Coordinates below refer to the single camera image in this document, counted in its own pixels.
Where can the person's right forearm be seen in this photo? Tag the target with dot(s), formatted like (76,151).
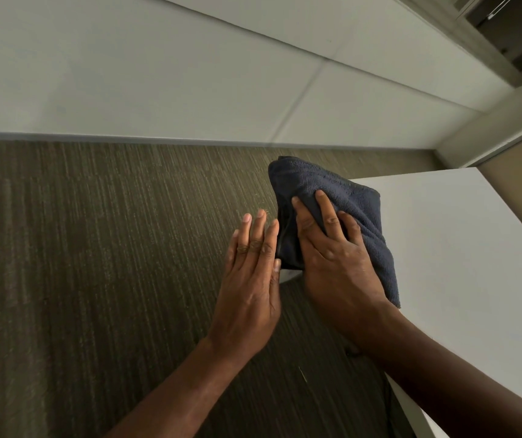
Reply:
(443,383)

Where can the person's left middle finger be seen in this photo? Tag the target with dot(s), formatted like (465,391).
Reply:
(259,234)

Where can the person's left thumb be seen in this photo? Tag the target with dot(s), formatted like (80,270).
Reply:
(277,269)

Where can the person's right middle finger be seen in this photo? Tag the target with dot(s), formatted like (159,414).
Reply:
(328,216)

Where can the person's left forearm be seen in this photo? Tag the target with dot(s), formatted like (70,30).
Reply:
(183,392)

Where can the dark overhead cabinet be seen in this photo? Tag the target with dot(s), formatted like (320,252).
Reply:
(511,27)

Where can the grey partition frame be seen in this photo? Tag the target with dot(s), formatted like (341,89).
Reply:
(484,127)

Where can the person's left hand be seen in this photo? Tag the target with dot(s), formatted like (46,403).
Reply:
(245,301)

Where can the dark blue cleaning cloth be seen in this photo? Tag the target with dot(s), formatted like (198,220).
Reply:
(356,209)

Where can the person's left little finger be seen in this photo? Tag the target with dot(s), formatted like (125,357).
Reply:
(230,253)

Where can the person's right hand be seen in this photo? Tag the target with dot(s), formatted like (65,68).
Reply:
(340,278)

